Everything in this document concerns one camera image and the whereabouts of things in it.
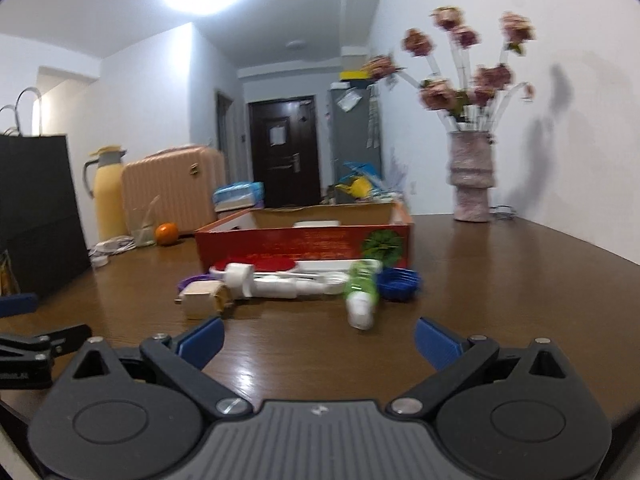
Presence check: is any dark entrance door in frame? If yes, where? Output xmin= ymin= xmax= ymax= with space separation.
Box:
xmin=248 ymin=96 xmax=321 ymax=208

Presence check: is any yellow box on refrigerator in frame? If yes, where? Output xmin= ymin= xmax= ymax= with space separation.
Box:
xmin=340 ymin=70 xmax=371 ymax=81

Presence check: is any black paper bag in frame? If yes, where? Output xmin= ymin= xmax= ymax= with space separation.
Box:
xmin=1 ymin=136 xmax=91 ymax=299

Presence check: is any white charger with cable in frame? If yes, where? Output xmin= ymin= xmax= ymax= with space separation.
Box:
xmin=89 ymin=235 xmax=136 ymax=269

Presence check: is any dried pink rose bouquet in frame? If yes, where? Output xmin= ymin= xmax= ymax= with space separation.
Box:
xmin=362 ymin=6 xmax=536 ymax=136

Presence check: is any white rectangular box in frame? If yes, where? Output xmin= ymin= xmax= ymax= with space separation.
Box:
xmin=293 ymin=220 xmax=342 ymax=229

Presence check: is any red cardboard box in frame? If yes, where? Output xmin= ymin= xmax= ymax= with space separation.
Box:
xmin=194 ymin=202 xmax=414 ymax=270

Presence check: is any orange fruit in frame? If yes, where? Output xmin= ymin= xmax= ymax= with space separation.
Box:
xmin=154 ymin=222 xmax=180 ymax=247

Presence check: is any green spray bottle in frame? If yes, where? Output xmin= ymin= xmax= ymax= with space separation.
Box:
xmin=344 ymin=259 xmax=382 ymax=332

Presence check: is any yellow watering can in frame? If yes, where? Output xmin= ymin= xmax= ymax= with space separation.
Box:
xmin=335 ymin=176 xmax=373 ymax=200

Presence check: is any blue plastic lid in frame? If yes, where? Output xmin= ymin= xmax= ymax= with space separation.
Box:
xmin=376 ymin=268 xmax=421 ymax=302

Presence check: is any pink ribbed suitcase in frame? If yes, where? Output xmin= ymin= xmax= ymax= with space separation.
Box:
xmin=122 ymin=145 xmax=227 ymax=234

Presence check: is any yellow thermos jug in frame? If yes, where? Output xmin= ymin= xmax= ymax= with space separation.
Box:
xmin=82 ymin=145 xmax=128 ymax=242

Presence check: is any grey refrigerator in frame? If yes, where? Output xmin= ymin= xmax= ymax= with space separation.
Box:
xmin=329 ymin=84 xmax=383 ymax=185

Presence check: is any white storage bin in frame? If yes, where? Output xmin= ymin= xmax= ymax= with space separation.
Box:
xmin=215 ymin=196 xmax=264 ymax=219

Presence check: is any red white lint brush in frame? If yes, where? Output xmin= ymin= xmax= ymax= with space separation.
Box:
xmin=208 ymin=256 xmax=383 ymax=273

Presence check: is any blue tissue pack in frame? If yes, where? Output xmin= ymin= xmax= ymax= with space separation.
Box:
xmin=213 ymin=181 xmax=264 ymax=205

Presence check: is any clear glass cup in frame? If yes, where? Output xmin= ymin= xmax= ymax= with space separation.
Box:
xmin=128 ymin=195 xmax=160 ymax=248

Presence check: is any pink textured vase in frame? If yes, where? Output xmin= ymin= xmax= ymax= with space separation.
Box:
xmin=448 ymin=131 xmax=496 ymax=223

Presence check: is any beige plug adapter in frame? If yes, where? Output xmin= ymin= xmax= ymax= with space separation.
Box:
xmin=175 ymin=281 xmax=233 ymax=320

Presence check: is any white pump bottle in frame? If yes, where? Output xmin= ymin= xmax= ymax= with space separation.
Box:
xmin=208 ymin=263 xmax=348 ymax=299

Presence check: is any purple plastic lid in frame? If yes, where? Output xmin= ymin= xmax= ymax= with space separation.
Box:
xmin=177 ymin=274 xmax=214 ymax=292

